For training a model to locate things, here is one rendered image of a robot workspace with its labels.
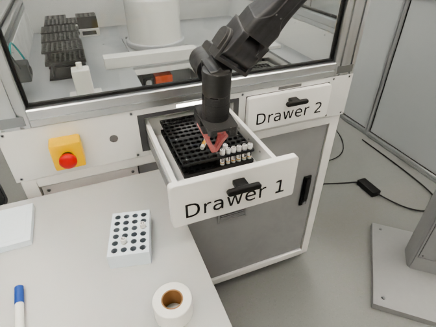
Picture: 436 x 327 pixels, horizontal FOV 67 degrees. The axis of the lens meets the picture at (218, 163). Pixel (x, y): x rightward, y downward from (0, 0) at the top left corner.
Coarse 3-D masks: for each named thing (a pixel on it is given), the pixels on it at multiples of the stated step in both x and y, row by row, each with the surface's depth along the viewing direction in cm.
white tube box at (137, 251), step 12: (120, 216) 75; (132, 216) 75; (144, 216) 76; (120, 228) 72; (132, 228) 73; (132, 240) 69; (144, 240) 70; (108, 252) 66; (120, 252) 66; (132, 252) 66; (144, 252) 66; (120, 264) 67; (132, 264) 68; (144, 264) 69
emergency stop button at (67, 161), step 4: (60, 156) 78; (64, 156) 77; (68, 156) 77; (72, 156) 78; (60, 160) 77; (64, 160) 77; (68, 160) 78; (72, 160) 78; (76, 160) 79; (60, 164) 78; (64, 164) 78; (68, 164) 78; (72, 164) 79; (76, 164) 80; (64, 168) 79; (68, 168) 79
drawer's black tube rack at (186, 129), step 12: (168, 120) 90; (180, 120) 90; (192, 120) 90; (168, 132) 85; (180, 132) 85; (192, 132) 85; (168, 144) 85; (180, 144) 80; (192, 144) 80; (228, 144) 81; (240, 144) 80; (180, 156) 76; (192, 156) 76; (180, 168) 77; (192, 168) 77; (204, 168) 78; (216, 168) 77; (228, 168) 79
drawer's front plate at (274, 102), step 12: (324, 84) 103; (252, 96) 96; (264, 96) 96; (276, 96) 97; (288, 96) 99; (300, 96) 101; (312, 96) 102; (324, 96) 104; (252, 108) 96; (264, 108) 98; (276, 108) 100; (288, 108) 101; (312, 108) 105; (324, 108) 107; (252, 120) 99; (288, 120) 104; (300, 120) 106
